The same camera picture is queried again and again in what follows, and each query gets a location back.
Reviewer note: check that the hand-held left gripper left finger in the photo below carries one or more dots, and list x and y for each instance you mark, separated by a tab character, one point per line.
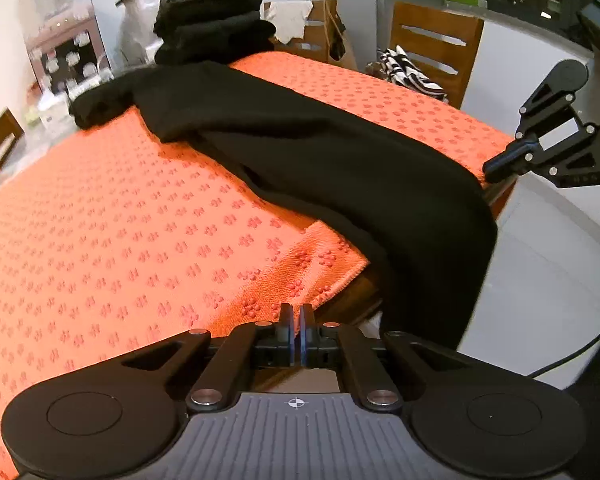
287	330

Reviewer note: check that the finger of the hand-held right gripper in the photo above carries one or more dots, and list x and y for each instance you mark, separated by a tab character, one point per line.
545	160
512	155

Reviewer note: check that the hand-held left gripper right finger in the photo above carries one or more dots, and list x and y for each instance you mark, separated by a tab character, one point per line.
307	330

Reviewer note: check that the black pants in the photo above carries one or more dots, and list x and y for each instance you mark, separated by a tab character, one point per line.
330	175

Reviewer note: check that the striped cloth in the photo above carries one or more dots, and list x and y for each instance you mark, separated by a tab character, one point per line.
405	72

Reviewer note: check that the wooden chair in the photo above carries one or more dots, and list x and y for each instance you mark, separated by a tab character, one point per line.
0	140
430	35

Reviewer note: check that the orange floral table mat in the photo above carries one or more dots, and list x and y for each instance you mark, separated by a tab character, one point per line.
105	235

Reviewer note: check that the brown paper bag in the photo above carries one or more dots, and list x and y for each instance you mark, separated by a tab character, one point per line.
325	35

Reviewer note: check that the white cloth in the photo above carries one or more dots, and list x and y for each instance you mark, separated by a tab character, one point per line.
290	17

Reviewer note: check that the white plastic bag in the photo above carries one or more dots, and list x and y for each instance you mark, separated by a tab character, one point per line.
135	25

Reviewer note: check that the water dispenser with stickers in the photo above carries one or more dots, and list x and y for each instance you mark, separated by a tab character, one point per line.
65	55

